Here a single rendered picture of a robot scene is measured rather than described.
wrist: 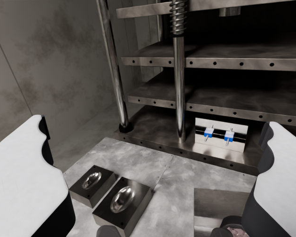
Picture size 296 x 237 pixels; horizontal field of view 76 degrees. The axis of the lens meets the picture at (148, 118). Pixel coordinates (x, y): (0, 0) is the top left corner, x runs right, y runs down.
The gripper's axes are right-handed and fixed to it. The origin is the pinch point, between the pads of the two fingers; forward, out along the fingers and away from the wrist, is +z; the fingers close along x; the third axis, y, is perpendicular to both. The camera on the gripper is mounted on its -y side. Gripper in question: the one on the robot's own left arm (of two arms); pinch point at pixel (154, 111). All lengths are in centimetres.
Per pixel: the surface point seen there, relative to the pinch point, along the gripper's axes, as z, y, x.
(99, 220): 32, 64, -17
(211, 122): 79, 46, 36
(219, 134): 77, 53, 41
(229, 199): 33, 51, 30
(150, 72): 435, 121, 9
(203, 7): 86, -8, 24
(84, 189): 47, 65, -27
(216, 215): 28, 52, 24
